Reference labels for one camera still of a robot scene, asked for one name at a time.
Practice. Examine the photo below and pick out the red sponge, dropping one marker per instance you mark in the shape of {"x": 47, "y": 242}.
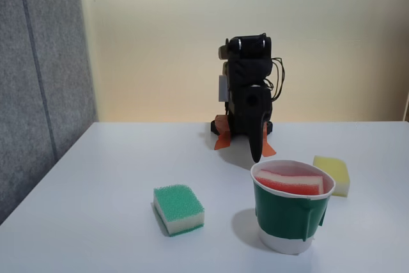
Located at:
{"x": 287, "y": 182}

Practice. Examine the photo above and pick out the white label tag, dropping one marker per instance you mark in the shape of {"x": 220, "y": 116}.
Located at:
{"x": 223, "y": 87}

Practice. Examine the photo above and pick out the white paper cup green wrap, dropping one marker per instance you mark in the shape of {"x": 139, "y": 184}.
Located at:
{"x": 284, "y": 218}

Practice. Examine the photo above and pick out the yellow sponge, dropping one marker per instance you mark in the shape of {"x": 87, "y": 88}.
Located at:
{"x": 335, "y": 174}

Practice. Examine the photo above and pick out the green sponge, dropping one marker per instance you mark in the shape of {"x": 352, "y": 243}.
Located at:
{"x": 179, "y": 202}

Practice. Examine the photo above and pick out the grey felt partition panel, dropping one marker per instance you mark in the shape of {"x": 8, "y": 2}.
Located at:
{"x": 38, "y": 94}

